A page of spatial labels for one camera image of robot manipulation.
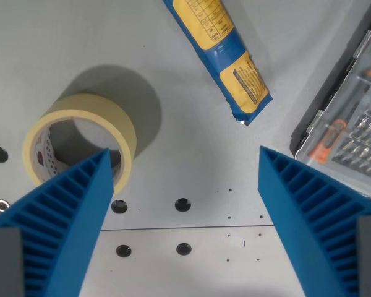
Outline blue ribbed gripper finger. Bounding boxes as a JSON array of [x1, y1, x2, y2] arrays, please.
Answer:
[[257, 145, 371, 297], [0, 147, 115, 297]]

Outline blue and yellow bag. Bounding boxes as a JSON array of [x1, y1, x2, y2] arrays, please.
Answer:
[[163, 0, 274, 126]]

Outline yellow masking tape roll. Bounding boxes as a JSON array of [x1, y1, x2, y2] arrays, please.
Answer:
[[22, 93, 138, 190]]

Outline screwdriver bit set case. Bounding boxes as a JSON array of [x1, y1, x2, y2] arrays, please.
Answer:
[[290, 0, 371, 204]]

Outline orange and black screwdriver handle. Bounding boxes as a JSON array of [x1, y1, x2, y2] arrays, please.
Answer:
[[307, 119, 348, 164]]

